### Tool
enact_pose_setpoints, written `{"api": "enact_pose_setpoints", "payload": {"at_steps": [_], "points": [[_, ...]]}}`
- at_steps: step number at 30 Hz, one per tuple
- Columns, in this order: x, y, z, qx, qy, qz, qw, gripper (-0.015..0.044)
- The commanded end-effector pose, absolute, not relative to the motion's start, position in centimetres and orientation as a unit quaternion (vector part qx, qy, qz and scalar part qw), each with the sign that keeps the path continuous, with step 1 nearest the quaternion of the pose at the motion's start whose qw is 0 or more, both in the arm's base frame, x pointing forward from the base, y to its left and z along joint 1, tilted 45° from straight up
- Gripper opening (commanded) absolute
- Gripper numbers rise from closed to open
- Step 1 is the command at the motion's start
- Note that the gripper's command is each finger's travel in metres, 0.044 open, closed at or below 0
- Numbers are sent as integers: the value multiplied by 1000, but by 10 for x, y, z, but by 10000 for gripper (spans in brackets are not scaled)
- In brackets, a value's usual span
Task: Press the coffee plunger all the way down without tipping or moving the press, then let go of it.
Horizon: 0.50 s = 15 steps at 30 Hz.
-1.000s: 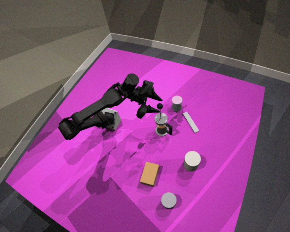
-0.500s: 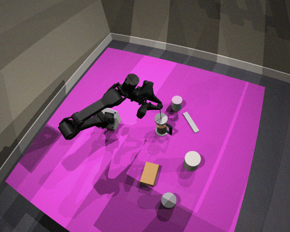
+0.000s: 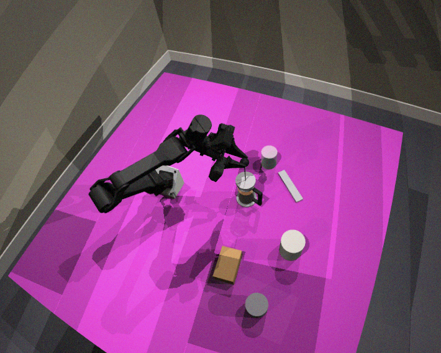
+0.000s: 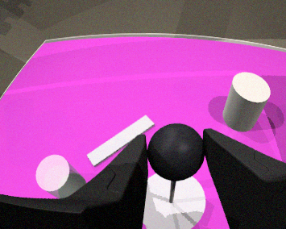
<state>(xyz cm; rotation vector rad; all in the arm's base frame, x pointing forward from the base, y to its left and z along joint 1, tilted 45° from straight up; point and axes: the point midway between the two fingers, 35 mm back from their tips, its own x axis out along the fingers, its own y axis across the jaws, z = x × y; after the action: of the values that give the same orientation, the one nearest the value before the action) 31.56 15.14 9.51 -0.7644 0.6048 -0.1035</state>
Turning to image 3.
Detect tan rectangular block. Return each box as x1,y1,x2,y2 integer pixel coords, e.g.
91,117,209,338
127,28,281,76
213,246,242,285

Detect white flat bar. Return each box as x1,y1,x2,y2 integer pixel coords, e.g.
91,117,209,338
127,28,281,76
278,170,303,202

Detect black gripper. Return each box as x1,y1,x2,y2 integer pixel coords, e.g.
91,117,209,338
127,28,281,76
198,135,248,182

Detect french press coffee maker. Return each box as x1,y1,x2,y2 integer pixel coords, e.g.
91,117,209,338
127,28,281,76
235,158,263,208

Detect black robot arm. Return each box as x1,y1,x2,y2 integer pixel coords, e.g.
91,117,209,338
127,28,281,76
89,114,234,213

